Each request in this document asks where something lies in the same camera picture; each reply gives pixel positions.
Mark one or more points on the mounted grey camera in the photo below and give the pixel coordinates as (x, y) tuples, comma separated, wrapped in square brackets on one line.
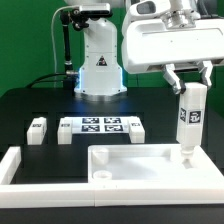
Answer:
[(95, 10)]

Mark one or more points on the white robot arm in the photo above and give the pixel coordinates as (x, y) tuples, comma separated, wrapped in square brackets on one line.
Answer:
[(99, 76)]

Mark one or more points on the white desk tabletop tray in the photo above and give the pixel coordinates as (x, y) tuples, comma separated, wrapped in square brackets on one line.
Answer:
[(158, 165)]

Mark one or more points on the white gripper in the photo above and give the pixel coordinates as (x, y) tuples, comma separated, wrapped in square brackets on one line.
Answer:
[(148, 44)]

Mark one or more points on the white U-shaped obstacle frame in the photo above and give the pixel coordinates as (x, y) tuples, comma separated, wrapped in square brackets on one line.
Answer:
[(90, 194)]

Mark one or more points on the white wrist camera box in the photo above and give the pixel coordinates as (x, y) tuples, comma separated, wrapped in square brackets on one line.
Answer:
[(149, 7)]

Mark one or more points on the fiducial marker sheet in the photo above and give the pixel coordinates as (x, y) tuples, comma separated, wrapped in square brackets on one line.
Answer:
[(99, 125)]

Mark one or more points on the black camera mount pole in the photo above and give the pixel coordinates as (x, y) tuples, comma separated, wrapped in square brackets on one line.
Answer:
[(69, 81)]

